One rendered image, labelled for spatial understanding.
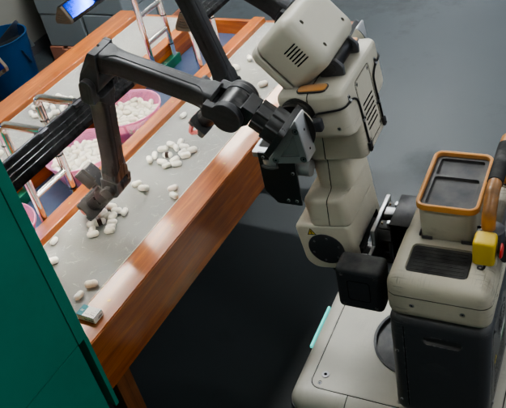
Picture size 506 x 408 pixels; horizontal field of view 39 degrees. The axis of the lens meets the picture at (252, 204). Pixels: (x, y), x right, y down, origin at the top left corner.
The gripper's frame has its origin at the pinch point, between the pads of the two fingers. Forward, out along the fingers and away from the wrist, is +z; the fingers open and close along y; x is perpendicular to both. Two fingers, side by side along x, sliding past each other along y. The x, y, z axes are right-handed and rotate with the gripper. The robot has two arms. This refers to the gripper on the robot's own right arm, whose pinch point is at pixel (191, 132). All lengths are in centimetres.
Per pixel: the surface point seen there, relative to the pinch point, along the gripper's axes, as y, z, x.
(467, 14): -266, 46, 78
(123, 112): -20, 44, -22
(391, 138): -127, 45, 77
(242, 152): -5.1, -4.5, 16.4
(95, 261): 51, 11, 6
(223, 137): -14.9, 7.4, 9.7
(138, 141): -2.5, 26.6, -10.2
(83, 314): 72, -3, 11
